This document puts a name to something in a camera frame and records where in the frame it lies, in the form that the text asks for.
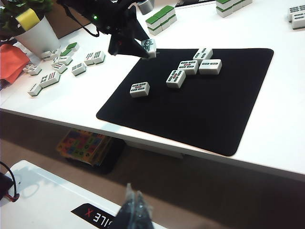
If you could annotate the orange cloth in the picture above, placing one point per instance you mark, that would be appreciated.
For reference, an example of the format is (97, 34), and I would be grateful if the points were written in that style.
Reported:
(12, 62)

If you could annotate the brown cardboard box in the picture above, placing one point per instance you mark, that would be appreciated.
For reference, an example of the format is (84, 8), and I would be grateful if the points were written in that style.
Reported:
(69, 23)

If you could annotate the black fabric mouse mat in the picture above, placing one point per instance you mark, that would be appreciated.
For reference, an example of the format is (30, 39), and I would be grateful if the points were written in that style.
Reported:
(202, 107)

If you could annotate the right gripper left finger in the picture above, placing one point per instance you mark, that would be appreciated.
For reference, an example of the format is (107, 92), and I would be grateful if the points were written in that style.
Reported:
(127, 214)

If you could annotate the red green bamboo mahjong tile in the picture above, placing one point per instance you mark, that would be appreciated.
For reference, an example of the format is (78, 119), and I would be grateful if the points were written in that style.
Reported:
(188, 66)
(175, 78)
(139, 89)

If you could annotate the colourful box under table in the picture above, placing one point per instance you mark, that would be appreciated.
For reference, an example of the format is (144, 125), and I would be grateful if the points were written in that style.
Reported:
(81, 145)

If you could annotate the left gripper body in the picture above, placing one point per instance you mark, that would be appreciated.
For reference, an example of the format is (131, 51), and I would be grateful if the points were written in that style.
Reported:
(120, 28)

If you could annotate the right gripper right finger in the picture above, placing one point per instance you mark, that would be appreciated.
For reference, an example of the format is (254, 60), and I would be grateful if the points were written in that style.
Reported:
(144, 214)

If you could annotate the bird print mahjong tile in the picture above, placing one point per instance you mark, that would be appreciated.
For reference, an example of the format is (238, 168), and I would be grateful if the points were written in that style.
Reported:
(149, 47)

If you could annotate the black block on platform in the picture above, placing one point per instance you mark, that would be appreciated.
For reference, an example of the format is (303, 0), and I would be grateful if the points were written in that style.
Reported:
(4, 188)

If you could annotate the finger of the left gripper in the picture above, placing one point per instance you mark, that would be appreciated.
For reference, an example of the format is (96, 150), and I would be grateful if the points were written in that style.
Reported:
(138, 31)
(128, 46)

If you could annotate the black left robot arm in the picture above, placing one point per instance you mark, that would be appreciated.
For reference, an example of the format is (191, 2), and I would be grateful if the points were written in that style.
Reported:
(107, 14)

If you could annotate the two-bamboo mahjong tile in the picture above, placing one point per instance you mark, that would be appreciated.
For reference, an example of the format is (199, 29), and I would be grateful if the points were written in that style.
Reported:
(210, 66)

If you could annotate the character print mahjong tile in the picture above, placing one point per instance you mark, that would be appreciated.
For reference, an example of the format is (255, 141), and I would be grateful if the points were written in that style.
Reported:
(50, 79)

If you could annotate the yellow foam block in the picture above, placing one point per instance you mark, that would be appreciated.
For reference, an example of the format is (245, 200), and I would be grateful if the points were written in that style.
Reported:
(27, 19)

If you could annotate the white robot base platform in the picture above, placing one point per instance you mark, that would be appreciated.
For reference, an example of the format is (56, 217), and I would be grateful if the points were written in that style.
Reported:
(47, 210)

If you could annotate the four-bamboo mahjong tile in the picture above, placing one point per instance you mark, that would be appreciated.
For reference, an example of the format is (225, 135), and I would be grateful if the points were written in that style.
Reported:
(203, 53)

